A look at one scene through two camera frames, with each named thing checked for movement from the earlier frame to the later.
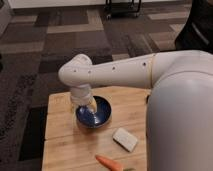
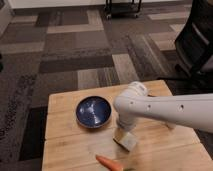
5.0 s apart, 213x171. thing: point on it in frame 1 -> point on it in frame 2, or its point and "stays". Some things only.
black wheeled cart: [115, 10] stays
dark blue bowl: [96, 119] stays
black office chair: [197, 32] stays
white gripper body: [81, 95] -> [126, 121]
